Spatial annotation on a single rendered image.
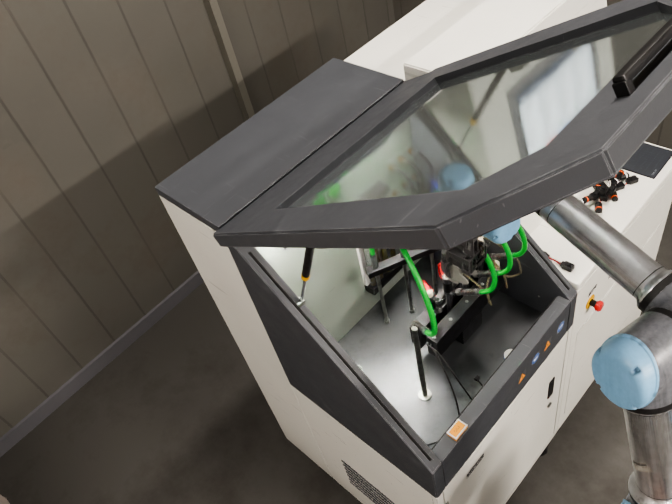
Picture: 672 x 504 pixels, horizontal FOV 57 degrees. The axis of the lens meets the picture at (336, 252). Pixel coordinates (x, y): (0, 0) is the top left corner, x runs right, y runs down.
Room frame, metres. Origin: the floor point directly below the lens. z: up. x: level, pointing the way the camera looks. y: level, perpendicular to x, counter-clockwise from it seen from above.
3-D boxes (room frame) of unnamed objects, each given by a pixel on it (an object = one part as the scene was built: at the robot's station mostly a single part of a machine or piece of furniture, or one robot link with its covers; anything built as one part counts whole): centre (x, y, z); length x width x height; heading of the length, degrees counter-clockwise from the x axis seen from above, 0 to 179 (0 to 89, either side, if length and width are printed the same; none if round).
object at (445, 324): (1.13, -0.32, 0.91); 0.34 x 0.10 x 0.15; 126
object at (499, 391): (0.86, -0.36, 0.87); 0.62 x 0.04 x 0.16; 126
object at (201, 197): (1.64, -0.23, 0.75); 1.40 x 0.28 x 1.50; 126
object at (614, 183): (1.37, -0.90, 1.01); 0.23 x 0.11 x 0.06; 126
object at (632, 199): (1.35, -0.87, 0.96); 0.70 x 0.22 x 0.03; 126
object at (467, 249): (0.97, -0.29, 1.38); 0.09 x 0.08 x 0.12; 36
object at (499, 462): (0.85, -0.36, 0.44); 0.65 x 0.02 x 0.68; 126
